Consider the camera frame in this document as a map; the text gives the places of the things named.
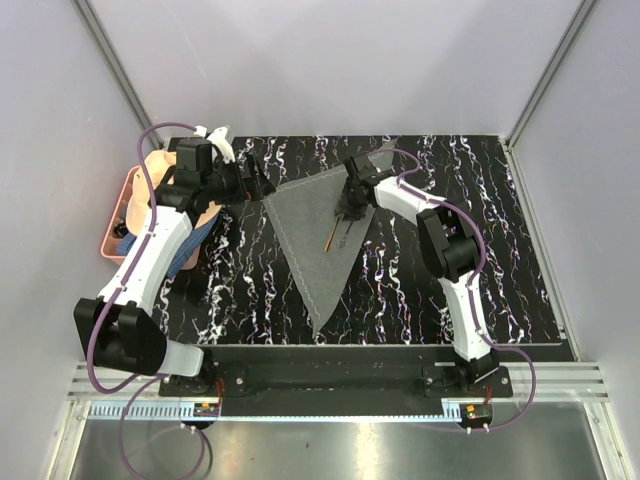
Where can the aluminium frame post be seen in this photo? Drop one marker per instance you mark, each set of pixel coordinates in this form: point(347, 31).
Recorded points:
point(98, 34)
point(571, 33)

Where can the right aluminium frame post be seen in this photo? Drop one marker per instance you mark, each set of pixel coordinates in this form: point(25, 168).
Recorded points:
point(571, 33)

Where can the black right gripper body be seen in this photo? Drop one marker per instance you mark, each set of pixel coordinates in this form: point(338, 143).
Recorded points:
point(349, 195)

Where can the peach bucket hat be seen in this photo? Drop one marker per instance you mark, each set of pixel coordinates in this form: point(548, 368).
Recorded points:
point(157, 163)

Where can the blue cloth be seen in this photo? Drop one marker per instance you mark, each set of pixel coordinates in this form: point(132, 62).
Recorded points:
point(185, 252)

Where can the dark iridescent fork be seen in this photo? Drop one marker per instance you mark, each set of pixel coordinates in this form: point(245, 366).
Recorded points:
point(345, 235)

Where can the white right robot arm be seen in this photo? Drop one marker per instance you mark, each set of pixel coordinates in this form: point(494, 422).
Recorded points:
point(452, 249)

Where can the grey cloth napkin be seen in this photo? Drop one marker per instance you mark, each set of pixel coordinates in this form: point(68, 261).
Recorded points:
point(316, 297)

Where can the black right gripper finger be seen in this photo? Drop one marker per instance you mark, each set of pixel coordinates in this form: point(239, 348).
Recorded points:
point(343, 211)
point(360, 214)

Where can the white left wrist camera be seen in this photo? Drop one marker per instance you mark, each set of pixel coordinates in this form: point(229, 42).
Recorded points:
point(217, 137)

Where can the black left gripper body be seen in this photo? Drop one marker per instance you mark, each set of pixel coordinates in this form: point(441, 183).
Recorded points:
point(224, 182)

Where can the gold spoon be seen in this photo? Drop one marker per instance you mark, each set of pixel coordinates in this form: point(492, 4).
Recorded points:
point(332, 233)

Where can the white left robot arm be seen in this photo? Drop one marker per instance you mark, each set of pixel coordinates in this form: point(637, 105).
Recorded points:
point(116, 328)

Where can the left aluminium frame post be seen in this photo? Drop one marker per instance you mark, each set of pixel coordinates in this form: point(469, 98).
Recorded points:
point(98, 34)

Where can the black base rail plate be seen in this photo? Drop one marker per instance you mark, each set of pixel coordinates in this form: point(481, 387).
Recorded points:
point(341, 382)

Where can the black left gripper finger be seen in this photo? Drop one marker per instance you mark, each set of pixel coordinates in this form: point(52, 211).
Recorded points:
point(250, 169)
point(259, 186)

